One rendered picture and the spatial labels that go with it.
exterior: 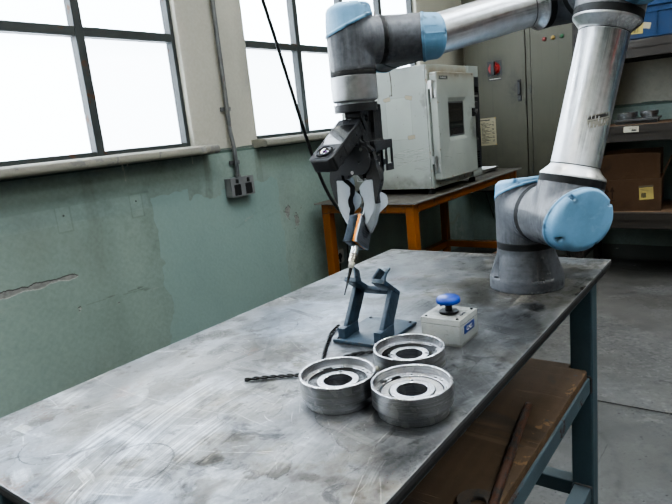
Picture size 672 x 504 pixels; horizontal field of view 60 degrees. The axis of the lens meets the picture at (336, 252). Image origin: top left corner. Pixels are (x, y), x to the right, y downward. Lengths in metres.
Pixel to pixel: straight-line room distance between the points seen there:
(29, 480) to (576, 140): 0.96
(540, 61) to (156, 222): 3.07
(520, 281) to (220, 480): 0.75
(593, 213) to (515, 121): 3.57
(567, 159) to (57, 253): 1.76
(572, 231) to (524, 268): 0.17
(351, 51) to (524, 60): 3.73
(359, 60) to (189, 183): 1.76
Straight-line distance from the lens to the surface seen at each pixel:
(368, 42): 0.96
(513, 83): 4.65
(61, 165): 2.21
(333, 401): 0.77
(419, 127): 3.04
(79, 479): 0.78
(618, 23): 1.15
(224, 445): 0.76
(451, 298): 0.97
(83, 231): 2.34
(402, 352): 0.89
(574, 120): 1.12
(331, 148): 0.91
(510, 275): 1.23
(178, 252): 2.59
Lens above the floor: 1.16
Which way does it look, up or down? 12 degrees down
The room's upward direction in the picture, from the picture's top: 6 degrees counter-clockwise
